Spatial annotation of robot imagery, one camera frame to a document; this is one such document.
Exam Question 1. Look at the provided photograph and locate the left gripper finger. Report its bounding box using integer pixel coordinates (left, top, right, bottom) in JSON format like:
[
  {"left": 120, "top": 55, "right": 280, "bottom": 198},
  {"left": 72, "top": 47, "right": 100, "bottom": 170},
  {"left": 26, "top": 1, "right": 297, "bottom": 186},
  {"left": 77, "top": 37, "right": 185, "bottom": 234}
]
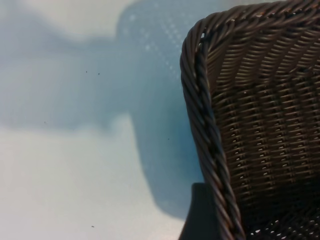
[{"left": 179, "top": 182, "right": 226, "bottom": 240}]

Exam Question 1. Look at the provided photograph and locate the brown wicker basket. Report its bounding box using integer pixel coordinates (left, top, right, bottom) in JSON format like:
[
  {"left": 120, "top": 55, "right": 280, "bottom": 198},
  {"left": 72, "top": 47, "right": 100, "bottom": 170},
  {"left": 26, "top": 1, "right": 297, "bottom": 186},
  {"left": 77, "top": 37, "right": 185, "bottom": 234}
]
[{"left": 179, "top": 0, "right": 320, "bottom": 240}]

